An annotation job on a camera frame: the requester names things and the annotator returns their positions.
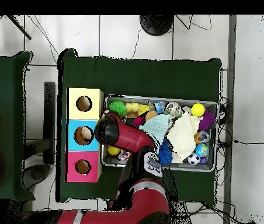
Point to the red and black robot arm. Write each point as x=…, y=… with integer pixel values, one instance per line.
x=127, y=135

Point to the wooden box with three holes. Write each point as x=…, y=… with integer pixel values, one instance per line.
x=73, y=140

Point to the green spiky ball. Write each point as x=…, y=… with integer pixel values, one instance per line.
x=117, y=108

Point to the light teal waffle cloth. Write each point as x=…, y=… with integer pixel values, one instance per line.
x=155, y=128

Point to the small yellow ball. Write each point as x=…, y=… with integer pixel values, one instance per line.
x=114, y=150

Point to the crushed silver can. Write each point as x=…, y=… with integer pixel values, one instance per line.
x=172, y=108

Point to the blue spiky ball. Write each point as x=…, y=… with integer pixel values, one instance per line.
x=164, y=154

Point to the cream waffle cloth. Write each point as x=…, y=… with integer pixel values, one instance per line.
x=183, y=135

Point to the large yellow ball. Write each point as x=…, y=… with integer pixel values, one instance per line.
x=197, y=109

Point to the small soccer ball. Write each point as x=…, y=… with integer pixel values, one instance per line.
x=193, y=159

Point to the blue globe ball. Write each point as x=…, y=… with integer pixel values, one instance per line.
x=201, y=150

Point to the purple spiky ball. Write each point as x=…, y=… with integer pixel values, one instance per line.
x=208, y=120

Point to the black panel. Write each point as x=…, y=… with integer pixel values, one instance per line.
x=49, y=121

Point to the black round base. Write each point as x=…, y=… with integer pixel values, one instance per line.
x=156, y=23

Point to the dark green side tablecloth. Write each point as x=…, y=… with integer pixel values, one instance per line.
x=6, y=93

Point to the black rod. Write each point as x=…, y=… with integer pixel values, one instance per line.
x=19, y=27

